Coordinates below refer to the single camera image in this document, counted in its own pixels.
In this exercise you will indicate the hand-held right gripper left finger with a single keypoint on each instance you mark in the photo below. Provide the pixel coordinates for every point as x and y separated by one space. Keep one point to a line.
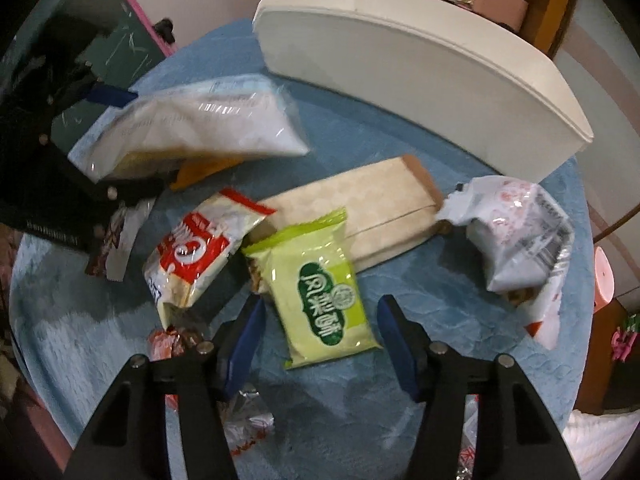
247 345

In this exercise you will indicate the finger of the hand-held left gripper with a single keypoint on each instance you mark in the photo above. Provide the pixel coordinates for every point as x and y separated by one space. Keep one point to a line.
112 96
135 191

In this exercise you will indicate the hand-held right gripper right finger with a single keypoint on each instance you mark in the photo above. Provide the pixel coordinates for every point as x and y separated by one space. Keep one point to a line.
395 345

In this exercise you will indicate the green snack packet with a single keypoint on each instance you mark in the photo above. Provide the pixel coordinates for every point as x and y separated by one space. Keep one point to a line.
320 300

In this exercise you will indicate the large white snack packet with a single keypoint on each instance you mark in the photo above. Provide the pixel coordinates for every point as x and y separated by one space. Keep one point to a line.
200 125

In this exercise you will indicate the white plastic bin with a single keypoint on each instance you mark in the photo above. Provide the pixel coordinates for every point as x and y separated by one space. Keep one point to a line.
400 70

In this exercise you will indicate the orange snack packet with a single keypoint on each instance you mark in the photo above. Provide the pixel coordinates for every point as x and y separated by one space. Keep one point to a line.
200 170

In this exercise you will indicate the clear red-print wrapper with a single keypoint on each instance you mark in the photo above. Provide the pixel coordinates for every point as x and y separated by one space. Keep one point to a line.
250 425

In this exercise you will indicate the red wrapped candy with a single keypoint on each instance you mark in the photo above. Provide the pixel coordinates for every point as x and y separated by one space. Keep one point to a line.
165 342

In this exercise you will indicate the black clip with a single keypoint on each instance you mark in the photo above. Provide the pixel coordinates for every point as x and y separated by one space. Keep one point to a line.
165 31

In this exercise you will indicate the red and white snack packet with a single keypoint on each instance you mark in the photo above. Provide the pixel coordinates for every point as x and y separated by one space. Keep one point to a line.
195 250

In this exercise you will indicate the white red-print wrapper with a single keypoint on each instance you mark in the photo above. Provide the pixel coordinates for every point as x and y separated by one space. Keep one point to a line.
467 445

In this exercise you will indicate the beige paper package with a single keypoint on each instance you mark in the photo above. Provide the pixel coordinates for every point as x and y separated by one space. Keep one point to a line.
370 205

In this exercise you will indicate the crumpled white red-print packet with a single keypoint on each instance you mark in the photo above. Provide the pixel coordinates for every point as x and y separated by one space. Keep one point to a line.
515 240

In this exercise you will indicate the pink plastic stool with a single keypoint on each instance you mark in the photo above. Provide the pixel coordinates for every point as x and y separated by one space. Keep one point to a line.
604 275

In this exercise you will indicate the plaid bed blanket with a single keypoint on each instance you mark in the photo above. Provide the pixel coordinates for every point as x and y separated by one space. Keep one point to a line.
595 440

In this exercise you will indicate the pink toy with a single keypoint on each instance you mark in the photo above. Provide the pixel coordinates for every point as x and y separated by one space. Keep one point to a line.
625 340

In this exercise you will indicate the pale blue wardrobe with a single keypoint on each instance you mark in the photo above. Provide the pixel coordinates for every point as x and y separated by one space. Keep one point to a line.
610 135

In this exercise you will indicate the pink box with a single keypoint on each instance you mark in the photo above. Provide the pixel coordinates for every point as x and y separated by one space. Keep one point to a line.
500 2

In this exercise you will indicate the wooden shelf unit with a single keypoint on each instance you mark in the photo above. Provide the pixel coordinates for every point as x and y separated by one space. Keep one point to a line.
545 5

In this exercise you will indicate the green chalkboard with pink frame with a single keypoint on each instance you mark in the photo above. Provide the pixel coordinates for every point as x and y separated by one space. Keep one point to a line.
125 50

